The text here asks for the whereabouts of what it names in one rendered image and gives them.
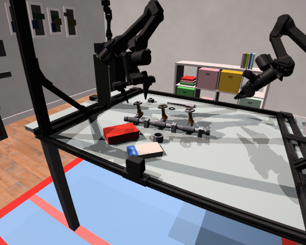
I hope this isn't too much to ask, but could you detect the red rectangular block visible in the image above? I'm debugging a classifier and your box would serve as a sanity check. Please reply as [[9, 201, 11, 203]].
[[103, 123, 139, 144]]

